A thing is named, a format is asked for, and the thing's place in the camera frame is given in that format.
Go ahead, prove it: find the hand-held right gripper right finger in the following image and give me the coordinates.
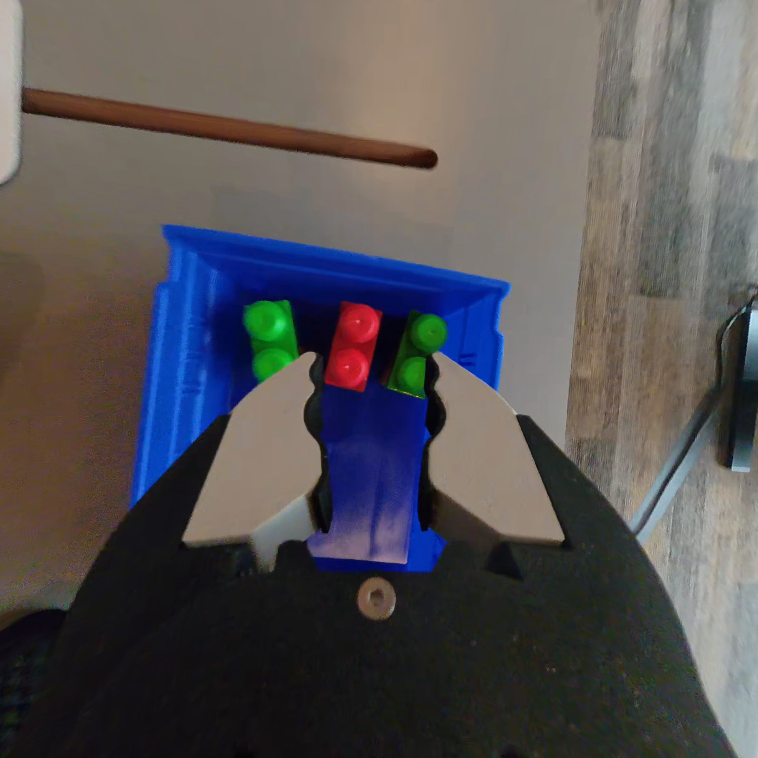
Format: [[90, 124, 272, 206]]
[[417, 353, 566, 548]]

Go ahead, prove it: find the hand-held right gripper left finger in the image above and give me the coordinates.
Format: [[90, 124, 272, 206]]
[[181, 351, 334, 574]]

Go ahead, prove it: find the blue plastic bin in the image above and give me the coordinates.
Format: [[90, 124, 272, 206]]
[[129, 224, 511, 574]]

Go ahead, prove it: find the red mega block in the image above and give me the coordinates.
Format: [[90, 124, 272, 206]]
[[325, 301, 383, 392]]

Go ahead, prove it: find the green mega block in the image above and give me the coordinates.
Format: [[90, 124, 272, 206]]
[[243, 299, 300, 385], [385, 311, 448, 399]]

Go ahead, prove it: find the dark metal table foot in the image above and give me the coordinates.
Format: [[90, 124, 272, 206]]
[[629, 287, 758, 541]]

